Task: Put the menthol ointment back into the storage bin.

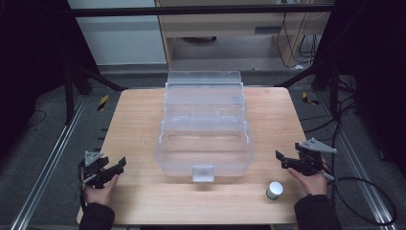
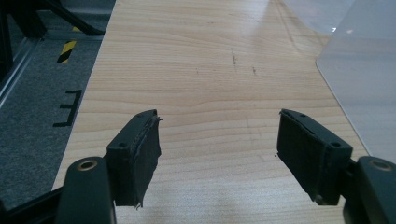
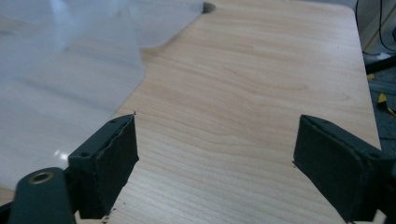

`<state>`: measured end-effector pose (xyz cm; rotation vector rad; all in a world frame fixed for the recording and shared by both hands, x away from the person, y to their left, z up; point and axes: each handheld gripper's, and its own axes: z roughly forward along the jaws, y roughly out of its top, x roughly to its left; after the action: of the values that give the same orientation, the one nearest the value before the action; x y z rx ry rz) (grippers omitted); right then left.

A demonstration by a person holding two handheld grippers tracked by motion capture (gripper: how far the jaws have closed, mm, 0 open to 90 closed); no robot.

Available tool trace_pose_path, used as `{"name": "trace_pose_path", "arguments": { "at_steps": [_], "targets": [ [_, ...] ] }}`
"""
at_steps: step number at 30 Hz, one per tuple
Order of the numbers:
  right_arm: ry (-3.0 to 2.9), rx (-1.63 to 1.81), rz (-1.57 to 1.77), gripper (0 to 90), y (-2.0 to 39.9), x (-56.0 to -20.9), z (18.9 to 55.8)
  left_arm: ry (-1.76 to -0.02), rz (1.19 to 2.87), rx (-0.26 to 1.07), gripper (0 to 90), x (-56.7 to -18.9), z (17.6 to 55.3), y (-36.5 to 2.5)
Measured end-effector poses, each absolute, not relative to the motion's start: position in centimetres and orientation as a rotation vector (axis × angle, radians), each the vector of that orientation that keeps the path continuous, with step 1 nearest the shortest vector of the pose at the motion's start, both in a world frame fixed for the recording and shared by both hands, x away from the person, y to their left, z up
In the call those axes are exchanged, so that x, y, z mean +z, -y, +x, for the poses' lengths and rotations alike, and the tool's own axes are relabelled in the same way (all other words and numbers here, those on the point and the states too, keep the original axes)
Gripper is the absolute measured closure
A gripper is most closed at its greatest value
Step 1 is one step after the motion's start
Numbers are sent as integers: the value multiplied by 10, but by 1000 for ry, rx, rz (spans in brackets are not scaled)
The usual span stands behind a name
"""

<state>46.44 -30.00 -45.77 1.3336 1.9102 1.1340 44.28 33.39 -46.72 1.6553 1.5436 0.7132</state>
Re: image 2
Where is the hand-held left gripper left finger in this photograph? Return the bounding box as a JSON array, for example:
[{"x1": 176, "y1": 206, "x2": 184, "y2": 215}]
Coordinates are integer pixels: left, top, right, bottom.
[{"x1": 106, "y1": 108, "x2": 163, "y2": 209}]

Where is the yellow black striped floor tape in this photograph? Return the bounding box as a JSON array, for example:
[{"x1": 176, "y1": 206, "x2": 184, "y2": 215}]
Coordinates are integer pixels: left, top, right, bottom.
[{"x1": 56, "y1": 39, "x2": 78, "y2": 64}]

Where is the translucent plastic sheet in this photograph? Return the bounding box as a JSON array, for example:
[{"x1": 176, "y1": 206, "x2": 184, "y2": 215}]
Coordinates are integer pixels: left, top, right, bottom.
[
  {"x1": 282, "y1": 0, "x2": 356, "y2": 35},
  {"x1": 315, "y1": 0, "x2": 396, "y2": 164}
]

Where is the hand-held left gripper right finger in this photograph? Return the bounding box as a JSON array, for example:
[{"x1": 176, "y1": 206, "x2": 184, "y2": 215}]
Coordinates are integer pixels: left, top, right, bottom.
[{"x1": 276, "y1": 108, "x2": 354, "y2": 206}]

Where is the black floor tape mark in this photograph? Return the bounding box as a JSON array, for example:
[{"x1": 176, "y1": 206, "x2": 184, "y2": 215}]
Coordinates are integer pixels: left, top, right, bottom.
[{"x1": 52, "y1": 89, "x2": 83, "y2": 128}]

